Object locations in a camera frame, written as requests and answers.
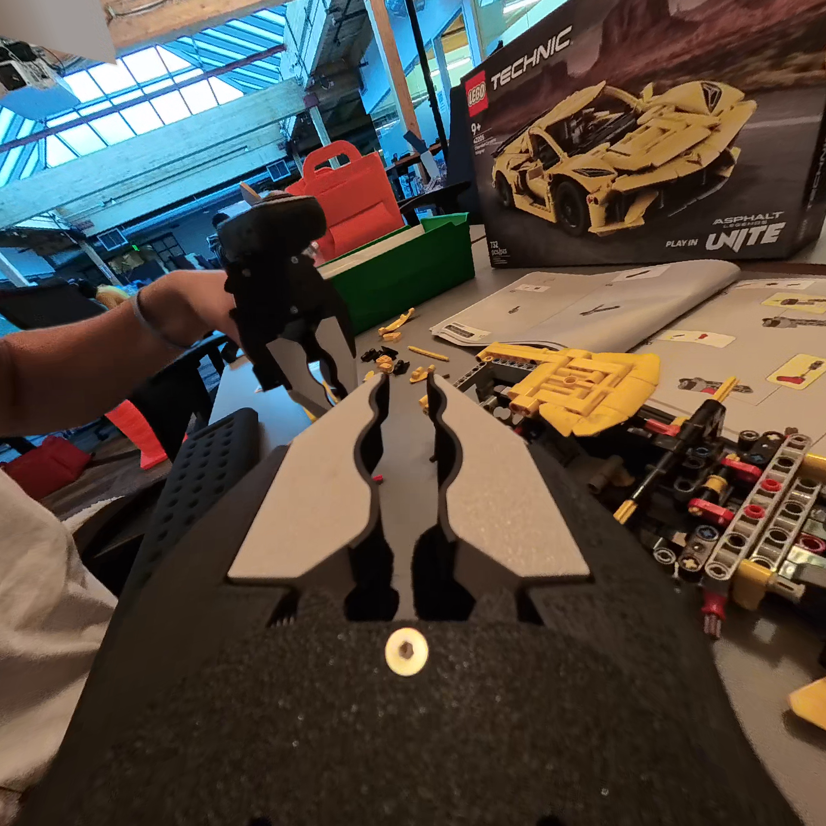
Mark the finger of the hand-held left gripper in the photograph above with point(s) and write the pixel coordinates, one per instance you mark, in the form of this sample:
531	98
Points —
293	361
339	348

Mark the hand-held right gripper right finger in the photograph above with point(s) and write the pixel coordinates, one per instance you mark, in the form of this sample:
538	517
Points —
510	516

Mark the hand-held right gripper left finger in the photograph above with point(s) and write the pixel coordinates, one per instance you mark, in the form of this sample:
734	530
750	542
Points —
303	516

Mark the pile of yellow black pieces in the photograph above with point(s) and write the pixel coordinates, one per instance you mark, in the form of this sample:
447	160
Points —
387	361

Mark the yellow toy car model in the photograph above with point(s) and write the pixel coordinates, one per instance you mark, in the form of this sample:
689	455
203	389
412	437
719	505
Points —
581	381

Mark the person's left forearm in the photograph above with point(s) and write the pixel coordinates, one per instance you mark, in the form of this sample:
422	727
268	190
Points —
64	374

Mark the grey desk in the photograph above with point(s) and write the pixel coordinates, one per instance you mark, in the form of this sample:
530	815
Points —
406	439

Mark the person's left hand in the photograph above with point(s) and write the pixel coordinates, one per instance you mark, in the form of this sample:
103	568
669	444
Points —
187	306

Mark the green plastic bin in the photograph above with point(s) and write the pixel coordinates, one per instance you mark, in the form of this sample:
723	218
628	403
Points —
400	284

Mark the white papers stack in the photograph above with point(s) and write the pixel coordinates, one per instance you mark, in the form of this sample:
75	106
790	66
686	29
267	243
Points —
381	248

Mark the black perforated chair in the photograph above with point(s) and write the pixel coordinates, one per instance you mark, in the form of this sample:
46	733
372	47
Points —
206	464

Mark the orange bag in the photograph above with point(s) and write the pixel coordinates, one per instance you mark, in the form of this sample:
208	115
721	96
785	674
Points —
361	193

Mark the orange cone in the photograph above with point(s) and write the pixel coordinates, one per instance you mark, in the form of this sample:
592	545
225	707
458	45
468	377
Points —
139	432

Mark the black office chair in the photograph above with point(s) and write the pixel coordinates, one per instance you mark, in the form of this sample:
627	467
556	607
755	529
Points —
459	174

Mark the grey instruction booklet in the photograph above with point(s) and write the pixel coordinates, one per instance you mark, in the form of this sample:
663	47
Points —
581	303

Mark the black floor lamp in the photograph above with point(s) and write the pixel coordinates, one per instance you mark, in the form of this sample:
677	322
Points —
429	77

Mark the person's white shirt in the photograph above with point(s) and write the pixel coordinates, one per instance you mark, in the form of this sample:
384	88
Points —
45	613

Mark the toy car box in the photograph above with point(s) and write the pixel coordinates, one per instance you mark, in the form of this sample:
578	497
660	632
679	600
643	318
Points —
613	161

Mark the yellow paper sheet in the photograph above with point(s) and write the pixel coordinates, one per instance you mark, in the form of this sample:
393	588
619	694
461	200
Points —
812	703

